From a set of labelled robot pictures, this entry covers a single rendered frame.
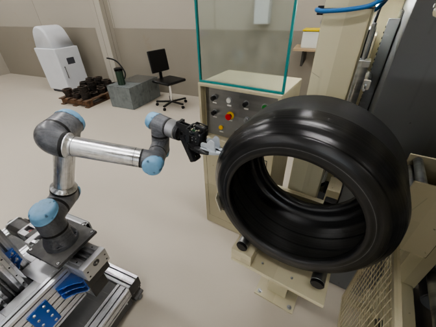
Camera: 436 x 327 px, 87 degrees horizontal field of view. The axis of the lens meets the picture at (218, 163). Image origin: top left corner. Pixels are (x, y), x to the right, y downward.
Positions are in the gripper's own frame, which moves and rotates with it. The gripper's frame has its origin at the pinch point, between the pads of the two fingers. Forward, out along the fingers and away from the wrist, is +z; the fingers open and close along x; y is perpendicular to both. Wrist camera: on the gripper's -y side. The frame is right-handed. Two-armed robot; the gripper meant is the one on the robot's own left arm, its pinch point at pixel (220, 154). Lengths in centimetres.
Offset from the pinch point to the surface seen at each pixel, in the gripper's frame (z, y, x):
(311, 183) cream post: 32.9, -16.3, 25.8
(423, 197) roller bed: 65, 1, 19
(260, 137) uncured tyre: 16.5, 18.9, -10.9
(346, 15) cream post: 22, 45, 26
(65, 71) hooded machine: -537, -139, 224
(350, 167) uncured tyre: 37.9, 20.0, -11.3
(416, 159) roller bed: 62, 5, 35
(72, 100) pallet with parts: -442, -164, 171
